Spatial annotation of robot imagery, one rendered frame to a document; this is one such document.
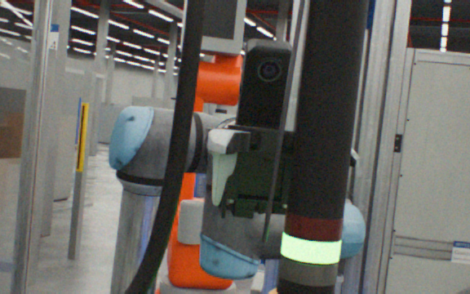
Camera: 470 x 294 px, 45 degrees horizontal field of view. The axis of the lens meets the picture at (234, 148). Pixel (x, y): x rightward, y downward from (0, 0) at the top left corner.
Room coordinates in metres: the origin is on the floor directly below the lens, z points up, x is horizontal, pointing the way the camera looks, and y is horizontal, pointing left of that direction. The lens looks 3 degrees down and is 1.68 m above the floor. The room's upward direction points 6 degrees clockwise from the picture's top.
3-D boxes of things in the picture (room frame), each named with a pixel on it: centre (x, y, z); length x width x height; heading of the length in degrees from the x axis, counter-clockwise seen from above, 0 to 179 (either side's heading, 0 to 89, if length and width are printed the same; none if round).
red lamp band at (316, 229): (0.33, -0.05, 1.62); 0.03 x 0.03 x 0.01
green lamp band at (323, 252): (0.33, -0.05, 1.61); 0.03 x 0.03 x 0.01
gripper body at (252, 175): (0.55, -0.02, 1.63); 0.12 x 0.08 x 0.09; 6
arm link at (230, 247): (0.71, -0.02, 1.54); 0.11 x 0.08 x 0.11; 114
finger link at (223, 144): (0.44, 0.01, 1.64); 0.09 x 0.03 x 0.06; 165
